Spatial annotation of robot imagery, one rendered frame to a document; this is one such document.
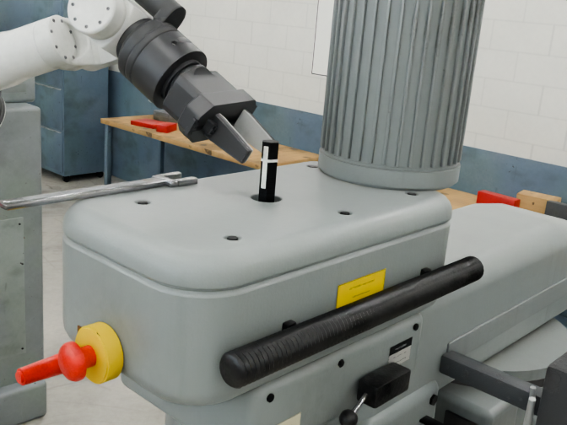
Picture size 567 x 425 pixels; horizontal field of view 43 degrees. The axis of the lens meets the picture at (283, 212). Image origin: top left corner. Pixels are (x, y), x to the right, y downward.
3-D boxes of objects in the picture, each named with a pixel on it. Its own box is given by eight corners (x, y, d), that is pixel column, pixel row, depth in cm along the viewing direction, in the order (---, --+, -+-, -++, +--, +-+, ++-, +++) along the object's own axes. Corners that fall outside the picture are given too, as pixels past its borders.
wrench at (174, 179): (11, 213, 73) (10, 206, 73) (-8, 204, 75) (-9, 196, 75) (197, 184, 90) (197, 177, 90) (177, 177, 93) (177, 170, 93)
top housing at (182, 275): (189, 431, 67) (197, 269, 62) (41, 331, 84) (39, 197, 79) (450, 305, 101) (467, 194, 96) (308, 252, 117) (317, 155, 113)
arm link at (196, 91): (234, 146, 95) (172, 89, 98) (270, 87, 91) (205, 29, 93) (174, 160, 84) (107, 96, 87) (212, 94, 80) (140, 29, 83)
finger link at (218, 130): (242, 167, 84) (206, 133, 86) (256, 146, 83) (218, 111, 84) (234, 169, 83) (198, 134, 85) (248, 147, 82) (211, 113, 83)
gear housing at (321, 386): (249, 477, 77) (256, 394, 74) (115, 385, 93) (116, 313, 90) (420, 377, 101) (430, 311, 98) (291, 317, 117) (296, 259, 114)
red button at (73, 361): (74, 391, 70) (74, 353, 69) (52, 374, 73) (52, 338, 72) (104, 380, 72) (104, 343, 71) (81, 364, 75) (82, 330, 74)
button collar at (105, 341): (107, 394, 72) (107, 339, 70) (73, 370, 76) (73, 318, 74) (124, 387, 73) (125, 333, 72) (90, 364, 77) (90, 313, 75)
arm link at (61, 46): (131, 31, 88) (37, 62, 92) (164, 51, 97) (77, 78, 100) (121, -19, 89) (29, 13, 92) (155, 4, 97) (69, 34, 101)
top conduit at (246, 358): (242, 395, 66) (245, 361, 65) (211, 378, 68) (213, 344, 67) (483, 283, 98) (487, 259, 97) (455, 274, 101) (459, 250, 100)
